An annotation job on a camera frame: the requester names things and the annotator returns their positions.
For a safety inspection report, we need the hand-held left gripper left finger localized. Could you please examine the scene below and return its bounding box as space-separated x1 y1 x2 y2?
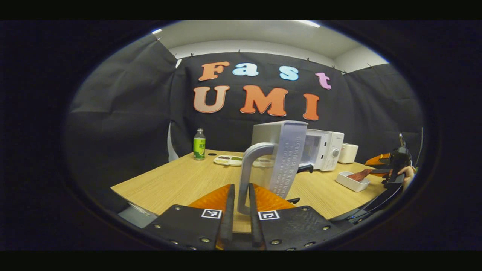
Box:
141 183 236 251

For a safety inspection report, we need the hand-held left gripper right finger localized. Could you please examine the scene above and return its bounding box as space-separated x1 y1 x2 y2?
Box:
248 183 345 251

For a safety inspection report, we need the reddish meat slice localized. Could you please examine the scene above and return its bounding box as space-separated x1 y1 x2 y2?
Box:
347 168 374 182

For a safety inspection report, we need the white microwave oven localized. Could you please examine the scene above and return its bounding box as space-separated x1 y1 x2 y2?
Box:
237 120 345 216

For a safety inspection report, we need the white toaster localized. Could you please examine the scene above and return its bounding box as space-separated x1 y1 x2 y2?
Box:
338 143 359 164

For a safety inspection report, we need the white rectangular dish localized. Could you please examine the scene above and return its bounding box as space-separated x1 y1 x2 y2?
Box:
335 171 371 193

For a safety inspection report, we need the white divided grain tray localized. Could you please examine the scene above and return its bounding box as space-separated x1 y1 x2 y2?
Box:
213 155 243 167

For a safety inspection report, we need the green label bottle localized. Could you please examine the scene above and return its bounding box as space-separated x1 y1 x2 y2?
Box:
193 128 206 161

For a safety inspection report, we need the grey box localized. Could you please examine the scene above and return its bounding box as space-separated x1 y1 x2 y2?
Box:
118 202 159 229

